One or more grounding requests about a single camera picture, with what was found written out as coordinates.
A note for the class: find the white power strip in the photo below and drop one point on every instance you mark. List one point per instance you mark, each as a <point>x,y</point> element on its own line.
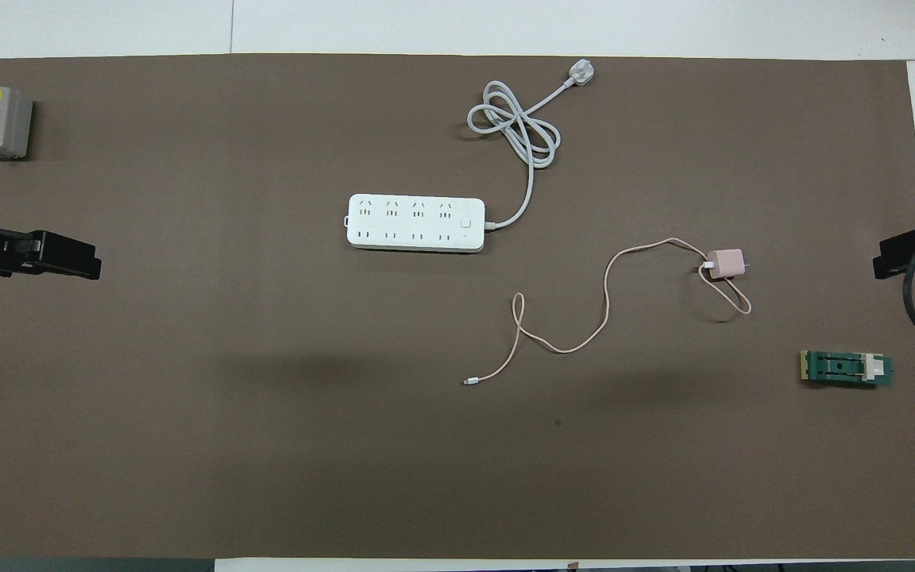
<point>410,225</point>

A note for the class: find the brown table mat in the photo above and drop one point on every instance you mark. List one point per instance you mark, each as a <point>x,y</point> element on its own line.
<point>267,437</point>

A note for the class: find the pink charger adapter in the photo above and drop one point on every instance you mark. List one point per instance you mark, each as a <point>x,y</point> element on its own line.
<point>726,263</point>

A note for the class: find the grey on-off switch box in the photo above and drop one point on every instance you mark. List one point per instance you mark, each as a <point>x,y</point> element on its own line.
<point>6,119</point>

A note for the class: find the green knife switch block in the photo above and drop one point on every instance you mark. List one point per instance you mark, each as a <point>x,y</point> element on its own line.
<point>839,368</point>

